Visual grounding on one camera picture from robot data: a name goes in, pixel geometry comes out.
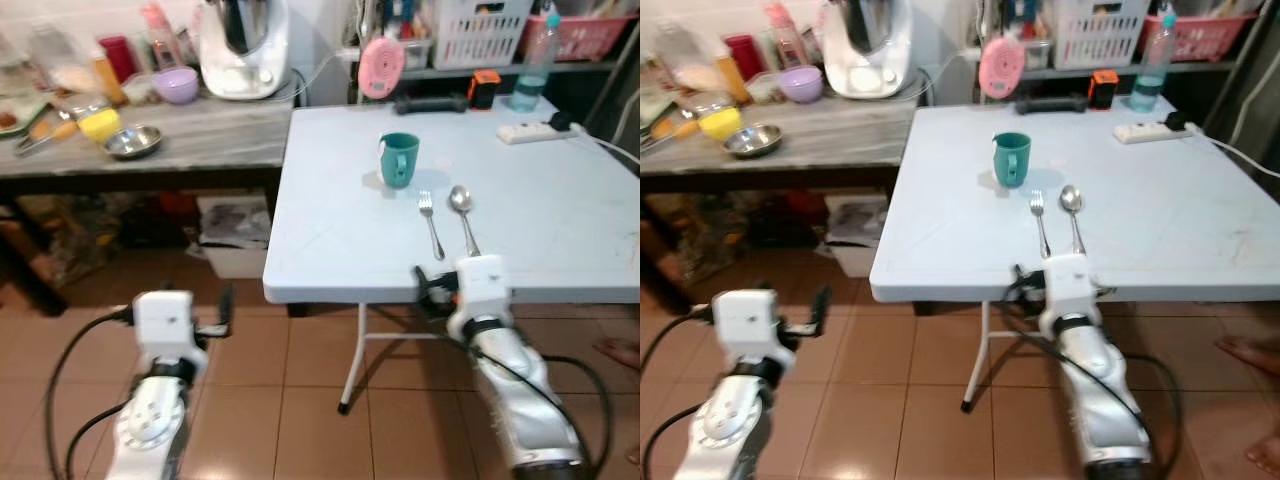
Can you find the white kitchen food processor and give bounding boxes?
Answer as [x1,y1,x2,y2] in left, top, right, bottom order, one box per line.
[819,0,914,100]
[196,0,294,102]

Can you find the pink round gadget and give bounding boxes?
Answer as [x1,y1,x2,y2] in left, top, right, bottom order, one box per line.
[357,36,407,102]
[977,36,1027,100]

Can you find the grey stone-look counter table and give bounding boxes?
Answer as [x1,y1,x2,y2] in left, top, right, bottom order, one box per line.
[0,94,303,317]
[640,94,923,301]

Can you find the yellow flower-shaped bowl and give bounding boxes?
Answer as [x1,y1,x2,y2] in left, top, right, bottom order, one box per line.
[77,107,124,144]
[697,105,744,142]

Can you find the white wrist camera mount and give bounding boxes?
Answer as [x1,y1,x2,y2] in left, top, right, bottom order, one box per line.
[1038,253,1103,329]
[132,290,208,369]
[448,254,514,333]
[711,289,783,369]

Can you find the person's bare foot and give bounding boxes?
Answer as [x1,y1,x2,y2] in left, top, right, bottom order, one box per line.
[1244,434,1280,477]
[591,337,641,372]
[1214,334,1280,377]

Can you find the clear water bottle blue cap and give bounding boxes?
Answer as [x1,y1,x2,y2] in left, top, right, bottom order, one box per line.
[508,4,562,114]
[1128,4,1180,114]

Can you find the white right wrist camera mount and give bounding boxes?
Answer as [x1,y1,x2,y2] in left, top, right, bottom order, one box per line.
[1038,253,1103,329]
[448,254,514,333]

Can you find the teal mug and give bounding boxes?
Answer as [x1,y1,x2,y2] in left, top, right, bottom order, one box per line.
[991,131,1033,190]
[378,132,422,192]

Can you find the dark red plastic cup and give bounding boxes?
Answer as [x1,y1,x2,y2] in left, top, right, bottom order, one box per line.
[97,35,140,84]
[723,34,765,82]

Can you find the steel spoon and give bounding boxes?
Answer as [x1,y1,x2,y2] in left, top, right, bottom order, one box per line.
[1058,184,1089,257]
[448,184,482,259]

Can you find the white storage box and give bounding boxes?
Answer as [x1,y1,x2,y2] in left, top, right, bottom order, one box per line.
[824,192,887,279]
[196,194,272,280]

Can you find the stainless steel bowl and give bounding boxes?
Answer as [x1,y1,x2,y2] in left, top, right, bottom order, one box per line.
[102,124,164,162]
[721,122,785,160]

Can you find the steel fork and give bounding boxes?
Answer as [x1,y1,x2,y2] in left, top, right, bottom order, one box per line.
[417,191,447,262]
[1029,190,1054,260]

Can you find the steel tongs orange tips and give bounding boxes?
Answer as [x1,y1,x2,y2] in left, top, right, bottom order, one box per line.
[14,119,80,157]
[644,117,697,152]

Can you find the white folding table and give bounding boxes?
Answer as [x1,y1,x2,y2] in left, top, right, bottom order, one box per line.
[868,103,1280,415]
[262,103,641,415]

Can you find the orange squeeze sauce bottle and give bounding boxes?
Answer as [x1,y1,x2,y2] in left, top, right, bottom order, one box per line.
[91,54,127,107]
[714,54,750,105]

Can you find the plastic bag of food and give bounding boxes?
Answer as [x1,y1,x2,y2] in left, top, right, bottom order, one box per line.
[49,61,102,97]
[671,61,724,94]

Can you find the black elongated handle tool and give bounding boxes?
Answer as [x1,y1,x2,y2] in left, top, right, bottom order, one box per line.
[392,92,470,115]
[1014,94,1090,115]

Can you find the orange and black device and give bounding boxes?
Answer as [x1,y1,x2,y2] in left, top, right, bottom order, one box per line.
[1087,69,1121,111]
[466,69,502,112]

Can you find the red plastic basket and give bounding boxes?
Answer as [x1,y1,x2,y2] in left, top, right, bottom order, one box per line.
[1140,8,1258,64]
[519,8,638,64]

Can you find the white power strip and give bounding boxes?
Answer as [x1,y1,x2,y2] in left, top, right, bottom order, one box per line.
[497,121,557,147]
[1114,121,1174,145]

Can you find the pink drinking bottle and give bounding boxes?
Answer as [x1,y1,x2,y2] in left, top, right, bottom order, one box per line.
[139,2,182,72]
[764,2,807,70]

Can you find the white power strip cable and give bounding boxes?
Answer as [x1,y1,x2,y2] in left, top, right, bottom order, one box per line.
[569,124,641,167]
[1188,124,1280,183]

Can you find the white plastic basket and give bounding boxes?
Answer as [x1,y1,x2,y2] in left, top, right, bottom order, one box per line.
[1051,0,1150,70]
[431,0,533,72]

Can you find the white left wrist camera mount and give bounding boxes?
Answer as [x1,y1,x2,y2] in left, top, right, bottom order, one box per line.
[132,290,208,369]
[711,289,783,369]

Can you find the purple plastic bowl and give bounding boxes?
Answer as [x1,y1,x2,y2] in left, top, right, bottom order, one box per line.
[152,66,201,106]
[776,65,825,105]

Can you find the clear plastic pitcher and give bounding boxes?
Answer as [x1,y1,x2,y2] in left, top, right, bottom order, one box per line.
[654,21,707,72]
[27,21,82,72]

